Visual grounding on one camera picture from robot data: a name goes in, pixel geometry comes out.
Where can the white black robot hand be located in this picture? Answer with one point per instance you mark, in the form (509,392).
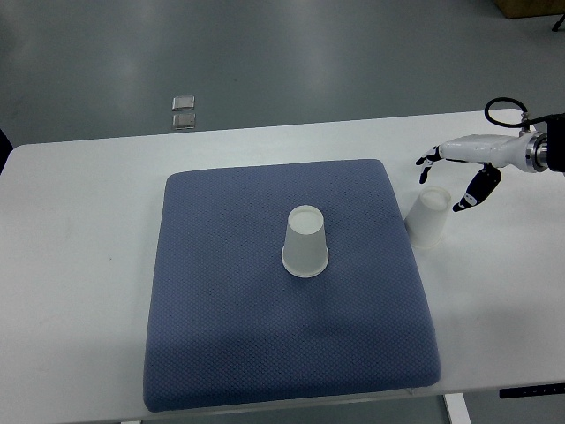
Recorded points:
(527,152)

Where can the white paper cup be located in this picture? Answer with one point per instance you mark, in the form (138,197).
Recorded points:
(305,252)
(427,217)

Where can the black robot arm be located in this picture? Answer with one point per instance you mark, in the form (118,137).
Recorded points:
(555,147)

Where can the black tripod leg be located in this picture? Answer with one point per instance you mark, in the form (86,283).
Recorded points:
(558,24)

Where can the brown cardboard box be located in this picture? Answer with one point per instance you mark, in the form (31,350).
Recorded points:
(517,9)

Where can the black table control panel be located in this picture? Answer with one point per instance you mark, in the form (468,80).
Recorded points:
(532,391)

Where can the white paper cup on mat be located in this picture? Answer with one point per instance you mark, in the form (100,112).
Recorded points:
(305,252)

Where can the white table leg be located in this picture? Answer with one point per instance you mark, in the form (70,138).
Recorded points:
(456,409)

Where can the lower metal floor plate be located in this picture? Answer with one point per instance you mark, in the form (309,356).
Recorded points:
(183,121)

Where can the metal floor plate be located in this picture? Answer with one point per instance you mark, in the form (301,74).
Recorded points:
(183,102)
(183,121)

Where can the upper metal floor plate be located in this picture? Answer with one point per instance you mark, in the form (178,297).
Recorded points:
(183,102)

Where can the blue textured cushion mat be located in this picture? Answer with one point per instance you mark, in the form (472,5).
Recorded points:
(229,325)

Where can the black white object left edge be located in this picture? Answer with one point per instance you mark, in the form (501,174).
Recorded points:
(5,149)

